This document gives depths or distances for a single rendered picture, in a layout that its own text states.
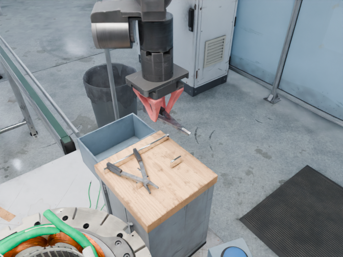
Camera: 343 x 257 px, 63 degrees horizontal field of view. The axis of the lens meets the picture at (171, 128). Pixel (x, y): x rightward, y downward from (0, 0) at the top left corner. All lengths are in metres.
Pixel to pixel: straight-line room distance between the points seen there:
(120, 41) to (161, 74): 0.09
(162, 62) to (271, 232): 1.50
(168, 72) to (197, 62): 2.15
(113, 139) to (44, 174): 0.37
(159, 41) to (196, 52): 2.14
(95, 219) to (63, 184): 0.52
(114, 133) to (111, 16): 0.39
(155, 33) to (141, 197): 0.31
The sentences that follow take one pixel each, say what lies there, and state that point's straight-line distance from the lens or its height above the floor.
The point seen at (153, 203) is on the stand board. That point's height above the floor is 1.07.
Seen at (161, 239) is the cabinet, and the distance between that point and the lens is 0.63.
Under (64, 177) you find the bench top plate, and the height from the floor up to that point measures 0.78.
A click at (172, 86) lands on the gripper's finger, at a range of 0.51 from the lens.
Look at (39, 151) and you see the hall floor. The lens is 2.43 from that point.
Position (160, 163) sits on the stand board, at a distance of 0.63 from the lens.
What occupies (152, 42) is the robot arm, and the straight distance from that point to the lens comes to 0.46.
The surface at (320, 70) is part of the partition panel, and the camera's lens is 2.59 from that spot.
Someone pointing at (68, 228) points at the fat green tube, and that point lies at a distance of 0.46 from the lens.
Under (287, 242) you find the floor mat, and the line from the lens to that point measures 1.84.
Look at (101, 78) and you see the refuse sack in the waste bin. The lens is 2.24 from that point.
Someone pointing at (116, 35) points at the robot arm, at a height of 1.36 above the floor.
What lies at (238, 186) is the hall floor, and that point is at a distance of 2.01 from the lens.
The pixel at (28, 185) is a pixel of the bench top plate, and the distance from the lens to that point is 1.07.
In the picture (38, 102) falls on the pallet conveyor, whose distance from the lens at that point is 1.51.
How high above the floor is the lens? 1.52
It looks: 39 degrees down
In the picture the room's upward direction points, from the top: straight up
